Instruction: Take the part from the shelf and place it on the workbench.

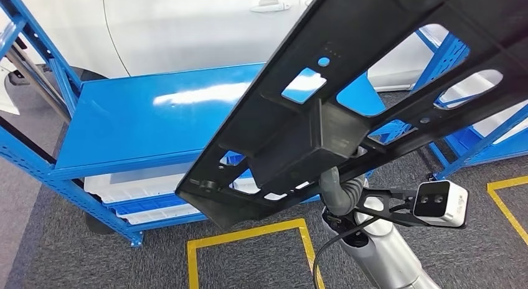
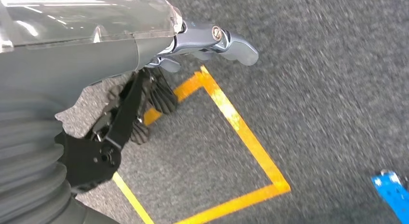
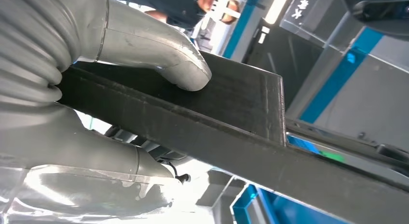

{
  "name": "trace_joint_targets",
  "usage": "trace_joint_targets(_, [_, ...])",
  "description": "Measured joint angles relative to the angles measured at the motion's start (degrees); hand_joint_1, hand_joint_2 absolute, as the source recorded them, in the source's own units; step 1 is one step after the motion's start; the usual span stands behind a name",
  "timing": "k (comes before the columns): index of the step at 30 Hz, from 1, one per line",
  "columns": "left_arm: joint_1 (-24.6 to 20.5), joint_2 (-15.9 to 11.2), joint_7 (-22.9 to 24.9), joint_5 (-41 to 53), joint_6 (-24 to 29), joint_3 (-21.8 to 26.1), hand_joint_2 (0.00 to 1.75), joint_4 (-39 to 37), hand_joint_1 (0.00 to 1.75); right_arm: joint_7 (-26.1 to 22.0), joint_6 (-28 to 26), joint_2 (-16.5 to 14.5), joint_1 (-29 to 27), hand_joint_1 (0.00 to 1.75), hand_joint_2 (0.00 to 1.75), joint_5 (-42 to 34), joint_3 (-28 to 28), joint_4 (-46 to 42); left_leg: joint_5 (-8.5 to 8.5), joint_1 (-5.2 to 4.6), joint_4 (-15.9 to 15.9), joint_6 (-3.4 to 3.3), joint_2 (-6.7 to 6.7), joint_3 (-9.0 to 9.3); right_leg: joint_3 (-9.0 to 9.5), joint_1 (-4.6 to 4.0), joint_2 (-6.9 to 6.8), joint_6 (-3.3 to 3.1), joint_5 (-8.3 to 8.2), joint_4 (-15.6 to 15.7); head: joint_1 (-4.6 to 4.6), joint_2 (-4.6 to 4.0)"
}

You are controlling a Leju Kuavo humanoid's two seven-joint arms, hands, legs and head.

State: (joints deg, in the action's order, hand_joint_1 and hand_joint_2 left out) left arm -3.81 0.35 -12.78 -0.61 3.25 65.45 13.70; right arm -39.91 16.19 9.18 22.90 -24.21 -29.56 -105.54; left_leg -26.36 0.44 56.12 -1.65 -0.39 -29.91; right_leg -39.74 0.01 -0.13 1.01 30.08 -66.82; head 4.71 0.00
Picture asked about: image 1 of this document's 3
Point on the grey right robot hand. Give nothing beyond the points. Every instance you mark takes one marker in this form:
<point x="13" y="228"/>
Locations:
<point x="334" y="192"/>

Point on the black plastic car part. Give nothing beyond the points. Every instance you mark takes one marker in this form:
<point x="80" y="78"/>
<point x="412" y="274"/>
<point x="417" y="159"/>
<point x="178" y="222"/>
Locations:
<point x="350" y="31"/>

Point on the blue metal shelf rack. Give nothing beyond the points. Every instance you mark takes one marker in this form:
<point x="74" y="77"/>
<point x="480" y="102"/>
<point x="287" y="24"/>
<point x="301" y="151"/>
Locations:
<point x="123" y="126"/>
<point x="466" y="147"/>

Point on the white car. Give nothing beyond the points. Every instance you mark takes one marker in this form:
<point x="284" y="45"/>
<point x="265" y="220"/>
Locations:
<point x="185" y="31"/>

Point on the grey metal stand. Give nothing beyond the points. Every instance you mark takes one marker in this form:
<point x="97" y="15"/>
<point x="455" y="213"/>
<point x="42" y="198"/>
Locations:
<point x="37" y="81"/>

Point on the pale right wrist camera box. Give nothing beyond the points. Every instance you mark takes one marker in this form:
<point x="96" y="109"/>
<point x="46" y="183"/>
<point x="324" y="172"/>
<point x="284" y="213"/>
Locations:
<point x="449" y="204"/>

